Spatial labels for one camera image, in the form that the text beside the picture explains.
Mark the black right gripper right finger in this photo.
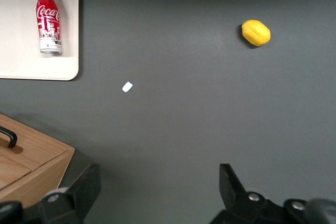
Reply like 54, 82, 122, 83
209, 163, 310, 224

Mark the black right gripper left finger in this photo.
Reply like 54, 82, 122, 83
23, 164, 102, 224

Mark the red coca-cola bottle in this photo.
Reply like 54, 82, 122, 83
36, 0, 63, 56

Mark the cream plastic tray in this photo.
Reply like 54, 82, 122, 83
0, 0, 80, 81

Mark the wooden drawer cabinet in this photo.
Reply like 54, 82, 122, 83
0, 113, 76, 209

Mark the wooden lower drawer front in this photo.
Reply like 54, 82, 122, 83
0, 115, 69, 172

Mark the wooden drawer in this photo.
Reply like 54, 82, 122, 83
0, 115, 69, 172
0, 154, 33, 191

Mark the wooden upper drawer front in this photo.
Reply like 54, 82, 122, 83
0, 154, 33, 191

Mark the yellow lemon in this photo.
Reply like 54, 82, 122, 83
241, 19, 271, 47

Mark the black lower drawer handle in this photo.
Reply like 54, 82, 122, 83
0, 126, 18, 148

